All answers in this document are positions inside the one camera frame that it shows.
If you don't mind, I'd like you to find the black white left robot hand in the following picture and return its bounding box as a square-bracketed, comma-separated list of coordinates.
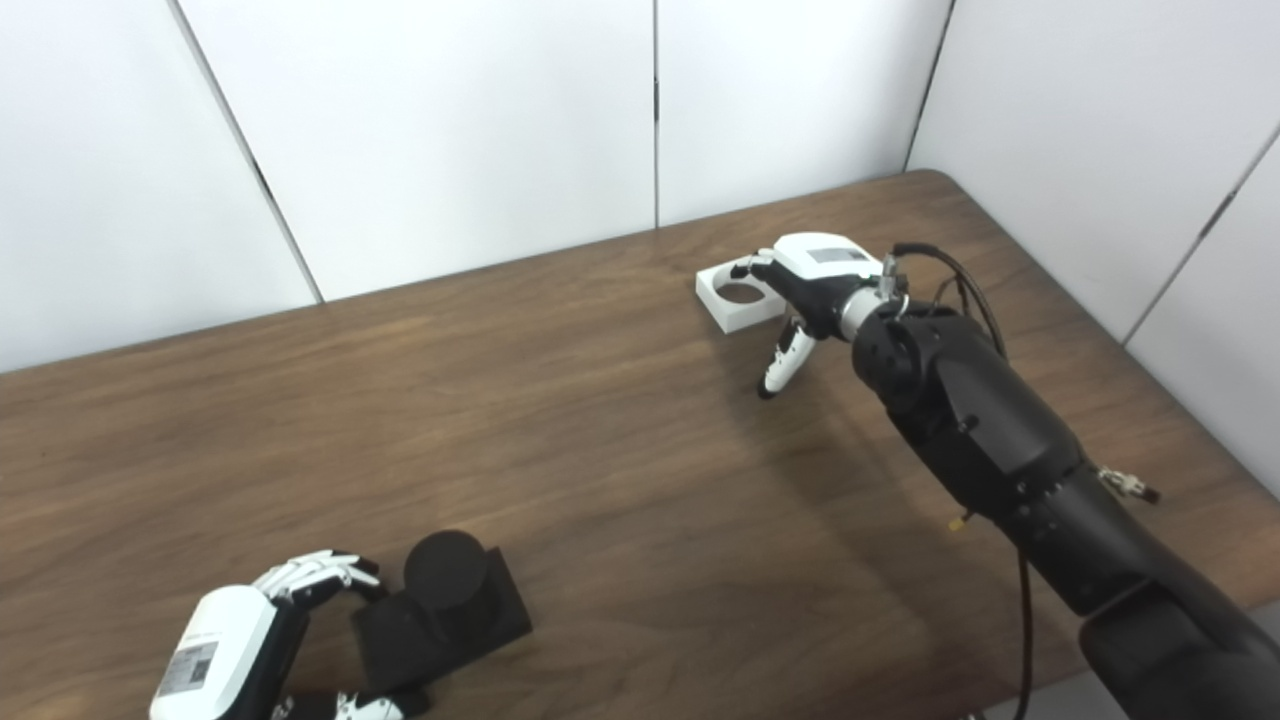
[150, 550, 431, 720]

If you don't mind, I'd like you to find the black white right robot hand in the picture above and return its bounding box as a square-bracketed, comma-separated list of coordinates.
[730, 232, 886, 401]

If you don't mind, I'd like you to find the white square piece with hole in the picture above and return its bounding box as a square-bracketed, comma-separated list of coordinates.
[696, 262, 791, 334]

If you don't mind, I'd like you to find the black peg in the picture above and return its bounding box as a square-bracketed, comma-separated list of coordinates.
[350, 530, 534, 693]

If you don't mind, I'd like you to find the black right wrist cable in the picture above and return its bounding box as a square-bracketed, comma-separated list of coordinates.
[890, 242, 1036, 720]

